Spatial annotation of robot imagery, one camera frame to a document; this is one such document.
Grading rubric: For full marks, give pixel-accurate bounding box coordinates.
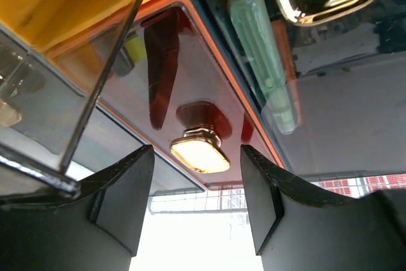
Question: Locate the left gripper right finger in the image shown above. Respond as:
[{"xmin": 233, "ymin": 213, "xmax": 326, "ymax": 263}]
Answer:
[{"xmin": 240, "ymin": 145, "xmax": 405, "ymax": 270}]

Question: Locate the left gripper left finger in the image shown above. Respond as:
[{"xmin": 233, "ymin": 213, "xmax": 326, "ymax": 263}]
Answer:
[{"xmin": 1, "ymin": 159, "xmax": 152, "ymax": 270}]

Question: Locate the small drawer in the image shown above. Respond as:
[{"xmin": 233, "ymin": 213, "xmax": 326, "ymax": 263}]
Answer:
[
  {"xmin": 1, "ymin": 0, "xmax": 150, "ymax": 199},
  {"xmin": 47, "ymin": 0, "xmax": 286, "ymax": 191}
]

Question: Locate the transparent drawer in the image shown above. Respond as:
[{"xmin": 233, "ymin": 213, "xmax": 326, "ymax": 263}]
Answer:
[{"xmin": 174, "ymin": 0, "xmax": 406, "ymax": 176}]

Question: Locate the green capsule stapler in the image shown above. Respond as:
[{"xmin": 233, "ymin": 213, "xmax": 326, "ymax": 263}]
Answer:
[{"xmin": 228, "ymin": 0, "xmax": 298, "ymax": 135}]

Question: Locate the white wire stacking tray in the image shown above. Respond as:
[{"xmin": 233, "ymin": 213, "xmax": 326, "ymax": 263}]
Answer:
[{"xmin": 147, "ymin": 174, "xmax": 406, "ymax": 221}]

